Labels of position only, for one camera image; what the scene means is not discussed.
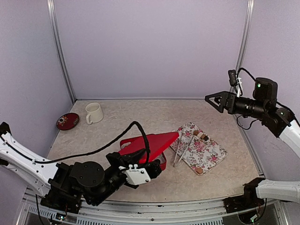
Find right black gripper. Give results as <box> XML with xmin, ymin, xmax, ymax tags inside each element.
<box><xmin>205</xmin><ymin>90</ymin><xmax>268</xmax><ymax>120</ymax></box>

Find silver metal serving tongs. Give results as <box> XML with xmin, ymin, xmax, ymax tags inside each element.
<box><xmin>172</xmin><ymin>130</ymin><xmax>195</xmax><ymax>167</ymax></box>

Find red chocolate box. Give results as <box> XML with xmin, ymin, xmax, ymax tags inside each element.
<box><xmin>119</xmin><ymin>136</ymin><xmax>166</xmax><ymax>171</ymax></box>

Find red box lid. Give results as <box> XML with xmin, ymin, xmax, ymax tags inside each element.
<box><xmin>119</xmin><ymin>131</ymin><xmax>179</xmax><ymax>162</ymax></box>

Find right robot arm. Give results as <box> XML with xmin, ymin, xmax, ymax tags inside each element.
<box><xmin>205</xmin><ymin>77</ymin><xmax>300</xmax><ymax>208</ymax></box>

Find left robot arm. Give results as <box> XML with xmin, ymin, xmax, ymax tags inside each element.
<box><xmin>0</xmin><ymin>121</ymin><xmax>162</xmax><ymax>213</ymax></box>

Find floral rectangular tray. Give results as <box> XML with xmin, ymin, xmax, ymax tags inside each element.
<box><xmin>171</xmin><ymin>122</ymin><xmax>228</xmax><ymax>176</ymax></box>

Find cream ceramic mug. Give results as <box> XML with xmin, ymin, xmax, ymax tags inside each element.
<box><xmin>85</xmin><ymin>103</ymin><xmax>104</xmax><ymax>125</ymax></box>

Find red floral saucer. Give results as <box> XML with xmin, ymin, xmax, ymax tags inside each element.
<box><xmin>56</xmin><ymin>112</ymin><xmax>80</xmax><ymax>131</ymax></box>

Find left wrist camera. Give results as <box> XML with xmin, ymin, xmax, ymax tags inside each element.
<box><xmin>119</xmin><ymin>164</ymin><xmax>151</xmax><ymax>185</ymax></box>

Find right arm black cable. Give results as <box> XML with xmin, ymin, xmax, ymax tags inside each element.
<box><xmin>236</xmin><ymin>67</ymin><xmax>256</xmax><ymax>83</ymax></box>

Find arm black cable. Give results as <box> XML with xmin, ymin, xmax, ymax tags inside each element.
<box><xmin>32</xmin><ymin>120</ymin><xmax>150</xmax><ymax>165</ymax></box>
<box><xmin>236</xmin><ymin>67</ymin><xmax>256</xmax><ymax>83</ymax></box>

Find aluminium table front rail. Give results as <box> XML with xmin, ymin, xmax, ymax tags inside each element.
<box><xmin>15</xmin><ymin>188</ymin><xmax>290</xmax><ymax>225</ymax></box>

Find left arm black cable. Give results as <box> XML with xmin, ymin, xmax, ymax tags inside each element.
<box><xmin>32</xmin><ymin>120</ymin><xmax>150</xmax><ymax>165</ymax></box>

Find left aluminium frame post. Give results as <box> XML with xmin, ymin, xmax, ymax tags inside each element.
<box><xmin>47</xmin><ymin>0</ymin><xmax>76</xmax><ymax>104</ymax></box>

